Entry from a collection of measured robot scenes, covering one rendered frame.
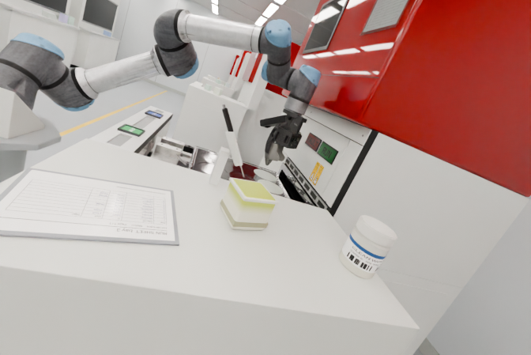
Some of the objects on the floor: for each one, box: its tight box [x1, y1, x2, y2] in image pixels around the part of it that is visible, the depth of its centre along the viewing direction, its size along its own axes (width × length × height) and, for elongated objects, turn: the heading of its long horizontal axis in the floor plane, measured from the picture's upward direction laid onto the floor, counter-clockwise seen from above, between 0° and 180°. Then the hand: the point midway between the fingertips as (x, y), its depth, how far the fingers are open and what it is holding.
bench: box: [0, 0, 80, 68], centre depth 384 cm, size 108×180×200 cm, turn 136°
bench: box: [69, 0, 122, 69], centre depth 588 cm, size 108×180×200 cm, turn 136°
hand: (266, 160), depth 90 cm, fingers closed
